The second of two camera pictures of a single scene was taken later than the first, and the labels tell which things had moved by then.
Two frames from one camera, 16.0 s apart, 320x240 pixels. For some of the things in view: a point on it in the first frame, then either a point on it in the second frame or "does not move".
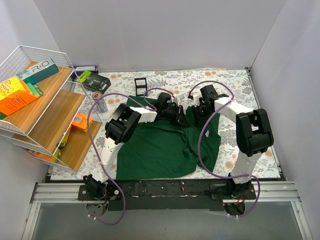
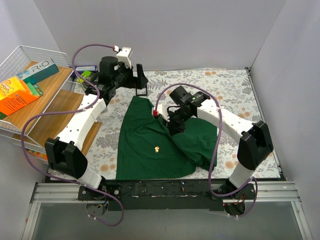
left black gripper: (180, 114) → (135, 77)
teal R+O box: (38, 71) does not move
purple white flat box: (92, 68) does not move
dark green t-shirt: (162, 148) does not move
